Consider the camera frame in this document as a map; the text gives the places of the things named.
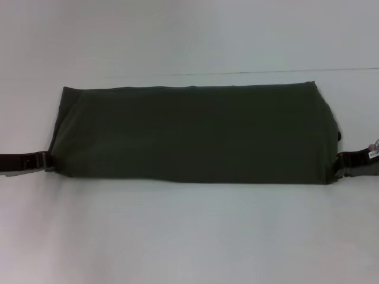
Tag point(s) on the dark green FREE t-shirt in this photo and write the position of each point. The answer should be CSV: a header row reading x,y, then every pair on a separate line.
x,y
192,133

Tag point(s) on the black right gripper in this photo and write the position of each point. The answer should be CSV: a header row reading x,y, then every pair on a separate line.
x,y
358,156

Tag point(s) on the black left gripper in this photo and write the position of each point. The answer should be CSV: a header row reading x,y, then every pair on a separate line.
x,y
23,161

